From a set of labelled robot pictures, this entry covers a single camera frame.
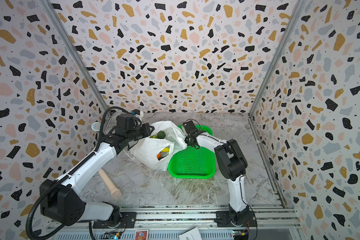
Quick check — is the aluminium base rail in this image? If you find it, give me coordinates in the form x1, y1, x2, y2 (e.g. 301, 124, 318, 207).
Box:
44, 204, 307, 240

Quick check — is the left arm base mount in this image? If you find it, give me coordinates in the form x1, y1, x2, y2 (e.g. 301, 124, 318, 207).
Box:
93, 212, 137, 230

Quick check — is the white plastic bag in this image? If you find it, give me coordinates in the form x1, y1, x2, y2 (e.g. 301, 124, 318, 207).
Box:
130, 121, 188, 171

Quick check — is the red card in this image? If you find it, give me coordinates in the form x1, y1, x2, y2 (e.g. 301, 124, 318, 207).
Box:
134, 230, 149, 240

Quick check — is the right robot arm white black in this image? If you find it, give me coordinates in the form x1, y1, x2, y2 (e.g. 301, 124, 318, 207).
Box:
182, 120, 250, 225

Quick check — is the black corrugated cable hose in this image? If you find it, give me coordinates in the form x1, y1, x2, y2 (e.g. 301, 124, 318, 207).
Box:
25, 106, 130, 240

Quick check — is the small circuit board right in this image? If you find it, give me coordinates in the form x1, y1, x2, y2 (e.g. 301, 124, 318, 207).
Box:
233, 230, 249, 240

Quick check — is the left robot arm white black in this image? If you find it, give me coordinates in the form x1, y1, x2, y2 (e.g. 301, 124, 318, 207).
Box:
39, 114, 155, 227

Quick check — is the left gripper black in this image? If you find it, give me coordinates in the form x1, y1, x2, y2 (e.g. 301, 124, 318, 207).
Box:
127, 122, 155, 143

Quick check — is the small circuit board left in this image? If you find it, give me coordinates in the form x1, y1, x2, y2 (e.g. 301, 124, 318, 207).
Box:
103, 232, 123, 240

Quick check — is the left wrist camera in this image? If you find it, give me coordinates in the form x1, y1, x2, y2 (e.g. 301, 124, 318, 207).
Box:
131, 109, 144, 118

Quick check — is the small circuit board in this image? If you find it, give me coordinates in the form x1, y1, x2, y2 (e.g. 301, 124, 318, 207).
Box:
103, 232, 123, 240
233, 230, 249, 240

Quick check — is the yellow banana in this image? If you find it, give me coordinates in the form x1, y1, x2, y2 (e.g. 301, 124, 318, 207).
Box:
161, 148, 170, 153

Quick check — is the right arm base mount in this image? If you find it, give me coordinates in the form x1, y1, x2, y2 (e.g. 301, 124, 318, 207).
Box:
214, 210, 258, 228

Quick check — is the white paper sheet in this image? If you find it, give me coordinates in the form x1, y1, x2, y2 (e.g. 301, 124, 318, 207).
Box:
179, 227, 202, 240

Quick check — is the green avocado back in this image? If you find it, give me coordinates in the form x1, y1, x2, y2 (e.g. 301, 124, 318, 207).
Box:
157, 131, 166, 139

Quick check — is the beige wooden pestle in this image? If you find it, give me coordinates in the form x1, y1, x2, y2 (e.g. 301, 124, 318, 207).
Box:
98, 169, 122, 200

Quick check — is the green plastic basket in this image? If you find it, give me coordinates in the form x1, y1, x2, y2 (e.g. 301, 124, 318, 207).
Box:
167, 124, 217, 180

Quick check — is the blue white microphone on stand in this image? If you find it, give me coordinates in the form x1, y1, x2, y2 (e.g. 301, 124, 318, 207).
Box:
91, 122, 104, 134

